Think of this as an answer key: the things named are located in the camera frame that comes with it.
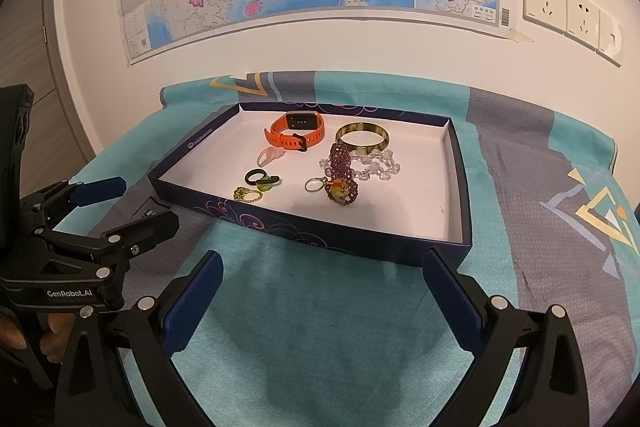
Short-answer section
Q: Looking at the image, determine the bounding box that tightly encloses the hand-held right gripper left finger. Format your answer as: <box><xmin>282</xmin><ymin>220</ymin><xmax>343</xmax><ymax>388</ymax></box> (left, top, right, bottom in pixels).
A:
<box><xmin>54</xmin><ymin>250</ymin><xmax>224</xmax><ymax>427</ymax></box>

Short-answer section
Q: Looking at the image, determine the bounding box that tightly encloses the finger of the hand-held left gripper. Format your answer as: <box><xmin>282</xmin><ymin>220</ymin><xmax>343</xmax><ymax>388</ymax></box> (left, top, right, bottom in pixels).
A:
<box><xmin>32</xmin><ymin>209</ymin><xmax>180</xmax><ymax>279</ymax></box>
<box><xmin>20</xmin><ymin>176</ymin><xmax>127</xmax><ymax>230</ymax></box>

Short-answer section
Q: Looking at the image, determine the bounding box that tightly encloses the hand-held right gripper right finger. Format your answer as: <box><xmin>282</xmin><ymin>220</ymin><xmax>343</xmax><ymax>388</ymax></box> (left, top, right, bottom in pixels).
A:
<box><xmin>422</xmin><ymin>247</ymin><xmax>591</xmax><ymax>427</ymax></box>

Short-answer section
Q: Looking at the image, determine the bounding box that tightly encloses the dark blue shallow box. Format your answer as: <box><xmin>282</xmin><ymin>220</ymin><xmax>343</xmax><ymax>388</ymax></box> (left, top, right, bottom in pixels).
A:
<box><xmin>147</xmin><ymin>102</ymin><xmax>473</xmax><ymax>269</ymax></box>

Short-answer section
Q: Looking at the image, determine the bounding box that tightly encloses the clear crystal bead bracelet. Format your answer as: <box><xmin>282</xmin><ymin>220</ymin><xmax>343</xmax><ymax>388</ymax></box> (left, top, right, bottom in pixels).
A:
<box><xmin>319</xmin><ymin>149</ymin><xmax>402</xmax><ymax>182</ymax></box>

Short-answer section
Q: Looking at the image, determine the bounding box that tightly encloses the orange smart band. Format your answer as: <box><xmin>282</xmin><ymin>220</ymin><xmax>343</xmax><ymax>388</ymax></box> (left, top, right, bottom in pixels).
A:
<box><xmin>264</xmin><ymin>111</ymin><xmax>326</xmax><ymax>152</ymax></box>

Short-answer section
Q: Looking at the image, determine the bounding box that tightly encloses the purple bead bracelet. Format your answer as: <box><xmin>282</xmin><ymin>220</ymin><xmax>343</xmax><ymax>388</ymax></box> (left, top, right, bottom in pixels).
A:
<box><xmin>324</xmin><ymin>143</ymin><xmax>361</xmax><ymax>205</ymax></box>

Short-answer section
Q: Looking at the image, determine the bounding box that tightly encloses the green brown bangle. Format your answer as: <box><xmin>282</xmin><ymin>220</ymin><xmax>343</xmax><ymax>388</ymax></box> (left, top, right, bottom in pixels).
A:
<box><xmin>334</xmin><ymin>121</ymin><xmax>390</xmax><ymax>156</ymax></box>

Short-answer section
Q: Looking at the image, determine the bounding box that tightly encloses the person's left hand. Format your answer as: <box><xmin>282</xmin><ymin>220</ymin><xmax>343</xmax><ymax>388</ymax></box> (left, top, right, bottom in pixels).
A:
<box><xmin>0</xmin><ymin>313</ymin><xmax>73</xmax><ymax>365</ymax></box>

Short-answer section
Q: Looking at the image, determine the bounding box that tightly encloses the teal grey patterned cloth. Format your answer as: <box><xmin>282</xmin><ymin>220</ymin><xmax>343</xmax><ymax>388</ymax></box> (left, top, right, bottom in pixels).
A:
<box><xmin>67</xmin><ymin>69</ymin><xmax>640</xmax><ymax>427</ymax></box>

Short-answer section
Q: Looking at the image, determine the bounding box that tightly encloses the grey door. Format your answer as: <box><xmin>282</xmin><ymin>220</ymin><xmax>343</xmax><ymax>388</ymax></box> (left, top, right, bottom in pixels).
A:
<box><xmin>0</xmin><ymin>0</ymin><xmax>108</xmax><ymax>168</ymax></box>

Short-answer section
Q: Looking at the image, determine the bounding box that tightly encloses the white wall switch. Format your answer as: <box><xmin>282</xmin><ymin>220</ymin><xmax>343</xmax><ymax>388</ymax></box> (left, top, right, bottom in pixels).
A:
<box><xmin>596</xmin><ymin>9</ymin><xmax>624</xmax><ymax>68</ymax></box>

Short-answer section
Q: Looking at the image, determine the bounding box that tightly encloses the white wall socket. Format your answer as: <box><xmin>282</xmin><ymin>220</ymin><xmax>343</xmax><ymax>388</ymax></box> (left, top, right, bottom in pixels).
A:
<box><xmin>521</xmin><ymin>0</ymin><xmax>568</xmax><ymax>34</ymax></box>
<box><xmin>565</xmin><ymin>0</ymin><xmax>601</xmax><ymax>50</ymax></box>

